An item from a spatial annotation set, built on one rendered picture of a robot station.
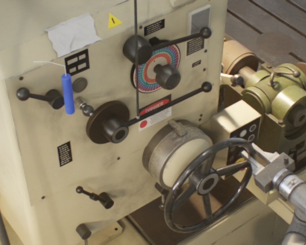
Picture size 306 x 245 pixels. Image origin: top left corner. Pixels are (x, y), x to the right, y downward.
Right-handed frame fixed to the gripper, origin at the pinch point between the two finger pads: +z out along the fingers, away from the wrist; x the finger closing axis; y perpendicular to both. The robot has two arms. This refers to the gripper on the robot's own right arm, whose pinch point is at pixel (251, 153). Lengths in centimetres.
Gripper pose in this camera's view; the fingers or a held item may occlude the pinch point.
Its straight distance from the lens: 211.1
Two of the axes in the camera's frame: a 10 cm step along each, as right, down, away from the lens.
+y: -2.4, -5.8, -7.8
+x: -7.7, 6.0, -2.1
